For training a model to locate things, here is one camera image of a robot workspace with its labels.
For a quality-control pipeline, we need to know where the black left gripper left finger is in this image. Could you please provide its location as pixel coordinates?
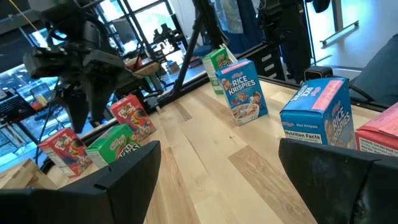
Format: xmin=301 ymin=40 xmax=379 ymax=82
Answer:
xmin=30 ymin=140 xmax=162 ymax=224

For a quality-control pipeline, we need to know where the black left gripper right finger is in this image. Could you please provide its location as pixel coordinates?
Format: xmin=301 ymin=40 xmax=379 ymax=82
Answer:
xmin=279 ymin=138 xmax=382 ymax=224

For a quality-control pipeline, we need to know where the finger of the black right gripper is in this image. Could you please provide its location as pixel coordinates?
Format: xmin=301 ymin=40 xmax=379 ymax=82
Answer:
xmin=57 ymin=85 xmax=90 ymax=134
xmin=82 ymin=76 xmax=113 ymax=121

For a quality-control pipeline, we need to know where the red Froot Loops cereal box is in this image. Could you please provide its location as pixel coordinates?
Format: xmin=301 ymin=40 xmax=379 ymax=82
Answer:
xmin=354 ymin=101 xmax=398 ymax=157
xmin=37 ymin=127 xmax=93 ymax=178
xmin=109 ymin=94 xmax=157 ymax=142

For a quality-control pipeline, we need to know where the green Apple Jacks cereal box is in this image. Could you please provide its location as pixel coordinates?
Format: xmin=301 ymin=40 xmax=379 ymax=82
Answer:
xmin=201 ymin=47 xmax=239 ymax=95
xmin=85 ymin=123 xmax=142 ymax=169

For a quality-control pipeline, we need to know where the blue Rice Krispies cereal box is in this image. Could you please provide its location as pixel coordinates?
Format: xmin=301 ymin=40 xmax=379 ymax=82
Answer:
xmin=215 ymin=58 xmax=269 ymax=127
xmin=279 ymin=77 xmax=358 ymax=150

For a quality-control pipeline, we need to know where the wooden slatted shelf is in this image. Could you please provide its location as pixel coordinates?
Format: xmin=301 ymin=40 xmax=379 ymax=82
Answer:
xmin=0 ymin=158 xmax=58 ymax=190

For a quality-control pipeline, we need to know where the black laptop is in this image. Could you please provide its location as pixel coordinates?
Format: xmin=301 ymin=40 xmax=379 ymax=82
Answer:
xmin=0 ymin=88 xmax=35 ymax=123

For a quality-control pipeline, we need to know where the dark blue upholstered seat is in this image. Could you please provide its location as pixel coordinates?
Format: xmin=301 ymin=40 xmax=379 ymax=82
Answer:
xmin=349 ymin=33 xmax=398 ymax=106

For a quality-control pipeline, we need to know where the black drawer cabinet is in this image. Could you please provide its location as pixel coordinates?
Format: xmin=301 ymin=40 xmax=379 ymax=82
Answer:
xmin=247 ymin=42 xmax=286 ymax=82

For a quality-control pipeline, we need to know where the white rolling stand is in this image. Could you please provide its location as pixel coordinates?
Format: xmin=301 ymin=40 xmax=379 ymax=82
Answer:
xmin=319 ymin=0 xmax=360 ymax=46

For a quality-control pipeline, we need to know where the black aluminium rig frame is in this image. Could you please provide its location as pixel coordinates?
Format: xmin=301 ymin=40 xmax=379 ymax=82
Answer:
xmin=39 ymin=0 xmax=391 ymax=175

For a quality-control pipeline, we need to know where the small black camera cube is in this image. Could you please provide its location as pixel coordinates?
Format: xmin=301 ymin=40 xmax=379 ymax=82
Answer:
xmin=303 ymin=65 xmax=334 ymax=82

